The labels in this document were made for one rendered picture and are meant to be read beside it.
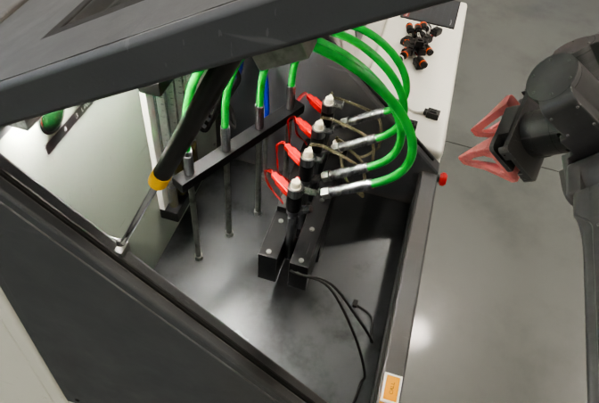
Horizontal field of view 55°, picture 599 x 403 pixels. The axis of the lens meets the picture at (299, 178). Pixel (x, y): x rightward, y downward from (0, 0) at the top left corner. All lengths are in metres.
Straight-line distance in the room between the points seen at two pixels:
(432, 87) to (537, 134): 0.82
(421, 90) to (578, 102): 0.91
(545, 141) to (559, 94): 0.10
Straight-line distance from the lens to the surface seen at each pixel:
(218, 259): 1.27
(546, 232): 2.67
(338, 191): 0.96
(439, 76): 1.57
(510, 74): 3.46
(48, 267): 0.76
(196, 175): 1.06
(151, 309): 0.73
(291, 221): 1.05
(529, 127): 0.73
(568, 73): 0.64
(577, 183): 0.65
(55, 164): 0.83
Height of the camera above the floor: 1.87
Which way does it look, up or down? 47 degrees down
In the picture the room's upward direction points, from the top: 5 degrees clockwise
